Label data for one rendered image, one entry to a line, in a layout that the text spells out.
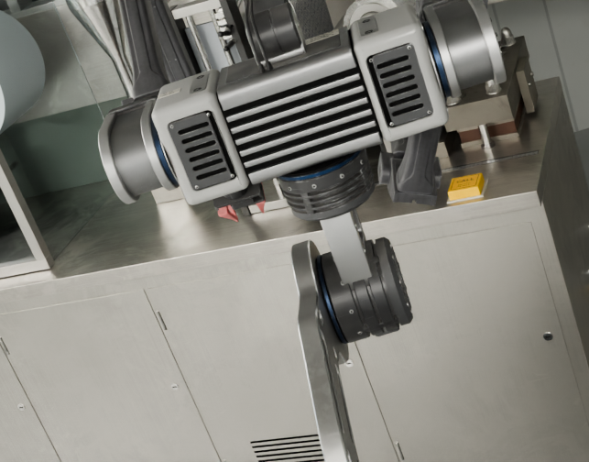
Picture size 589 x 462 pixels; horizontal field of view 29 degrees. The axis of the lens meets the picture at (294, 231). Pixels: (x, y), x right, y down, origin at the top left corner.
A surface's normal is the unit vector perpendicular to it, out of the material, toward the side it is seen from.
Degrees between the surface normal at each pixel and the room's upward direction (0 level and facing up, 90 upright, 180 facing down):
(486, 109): 90
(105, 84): 90
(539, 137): 0
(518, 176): 0
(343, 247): 90
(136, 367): 90
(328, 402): 29
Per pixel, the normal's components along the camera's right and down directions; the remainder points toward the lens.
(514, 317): -0.26, 0.48
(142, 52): -0.23, -0.33
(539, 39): 0.00, 0.41
